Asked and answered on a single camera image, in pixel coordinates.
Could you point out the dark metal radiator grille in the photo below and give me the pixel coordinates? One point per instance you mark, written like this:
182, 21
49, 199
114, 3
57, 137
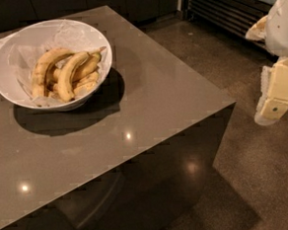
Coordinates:
235, 16

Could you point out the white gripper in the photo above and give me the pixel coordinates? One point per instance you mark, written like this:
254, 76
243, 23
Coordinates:
282, 24

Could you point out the white bowl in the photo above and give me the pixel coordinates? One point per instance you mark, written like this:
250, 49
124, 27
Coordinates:
6, 80

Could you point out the white paper liner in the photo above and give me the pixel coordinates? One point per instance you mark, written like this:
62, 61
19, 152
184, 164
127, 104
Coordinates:
21, 59

